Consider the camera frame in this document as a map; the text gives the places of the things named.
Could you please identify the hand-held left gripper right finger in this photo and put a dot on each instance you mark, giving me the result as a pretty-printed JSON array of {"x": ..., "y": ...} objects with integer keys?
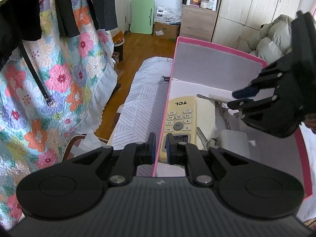
[{"x": 169, "y": 149}]

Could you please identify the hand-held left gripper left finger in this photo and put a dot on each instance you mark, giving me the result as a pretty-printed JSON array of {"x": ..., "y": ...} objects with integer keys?
[{"x": 153, "y": 149}]

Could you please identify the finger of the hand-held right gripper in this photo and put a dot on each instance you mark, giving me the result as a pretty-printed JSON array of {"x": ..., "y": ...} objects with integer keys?
[
  {"x": 244, "y": 93},
  {"x": 261, "y": 106}
]

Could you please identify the bunch of silver keys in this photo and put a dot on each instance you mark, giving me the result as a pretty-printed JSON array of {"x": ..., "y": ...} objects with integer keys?
[{"x": 221, "y": 108}]

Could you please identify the cream remote control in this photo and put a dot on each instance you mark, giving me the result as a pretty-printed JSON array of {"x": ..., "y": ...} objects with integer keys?
[{"x": 180, "y": 113}]

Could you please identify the white charger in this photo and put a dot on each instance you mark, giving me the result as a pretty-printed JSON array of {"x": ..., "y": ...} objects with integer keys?
[{"x": 234, "y": 143}]

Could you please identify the pink box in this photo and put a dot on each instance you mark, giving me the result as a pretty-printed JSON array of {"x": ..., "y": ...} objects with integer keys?
[{"x": 209, "y": 61}]

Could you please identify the white printed bed sheet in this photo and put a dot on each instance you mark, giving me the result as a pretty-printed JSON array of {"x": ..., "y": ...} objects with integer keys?
[{"x": 143, "y": 98}]

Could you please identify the beige puffy jacket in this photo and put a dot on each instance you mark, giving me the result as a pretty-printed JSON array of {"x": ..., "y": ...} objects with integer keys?
[{"x": 271, "y": 39}]

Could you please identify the white tissue paper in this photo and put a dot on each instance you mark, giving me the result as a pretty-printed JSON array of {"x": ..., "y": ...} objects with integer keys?
[{"x": 86, "y": 143}]

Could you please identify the wooden wardrobe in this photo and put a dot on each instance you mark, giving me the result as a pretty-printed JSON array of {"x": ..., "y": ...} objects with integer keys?
[{"x": 246, "y": 17}]

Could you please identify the wooden shelf unit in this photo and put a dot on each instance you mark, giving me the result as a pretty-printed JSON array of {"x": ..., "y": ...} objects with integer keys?
[{"x": 197, "y": 22}]

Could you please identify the brown bag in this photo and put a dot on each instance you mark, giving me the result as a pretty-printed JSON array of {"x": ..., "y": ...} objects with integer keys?
[{"x": 66, "y": 150}]

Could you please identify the cardboard box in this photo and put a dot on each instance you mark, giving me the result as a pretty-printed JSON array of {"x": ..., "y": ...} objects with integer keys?
[{"x": 167, "y": 30}]

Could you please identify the dark trash bin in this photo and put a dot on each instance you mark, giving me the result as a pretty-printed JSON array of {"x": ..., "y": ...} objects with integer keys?
[{"x": 119, "y": 47}]

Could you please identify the plastic bag of packets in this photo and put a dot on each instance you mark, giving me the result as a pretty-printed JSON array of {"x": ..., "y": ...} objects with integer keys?
[{"x": 167, "y": 14}]

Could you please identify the floral quilt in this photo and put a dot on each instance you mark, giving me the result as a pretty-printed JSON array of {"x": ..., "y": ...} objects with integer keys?
[{"x": 61, "y": 79}]

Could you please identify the green folding table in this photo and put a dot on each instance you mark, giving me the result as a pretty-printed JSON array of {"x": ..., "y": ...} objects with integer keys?
[{"x": 142, "y": 17}]

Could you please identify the black belt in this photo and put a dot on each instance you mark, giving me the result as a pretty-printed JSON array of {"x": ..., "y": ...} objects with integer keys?
[{"x": 37, "y": 79}]

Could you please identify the grey garment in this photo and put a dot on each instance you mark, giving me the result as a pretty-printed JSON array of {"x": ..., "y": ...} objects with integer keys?
[{"x": 106, "y": 5}]

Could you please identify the black trousers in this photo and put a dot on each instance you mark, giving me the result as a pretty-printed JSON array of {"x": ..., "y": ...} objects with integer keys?
[{"x": 65, "y": 9}]

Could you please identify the black garment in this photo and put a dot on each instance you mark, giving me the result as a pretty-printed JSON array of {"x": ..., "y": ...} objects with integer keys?
[{"x": 19, "y": 22}]

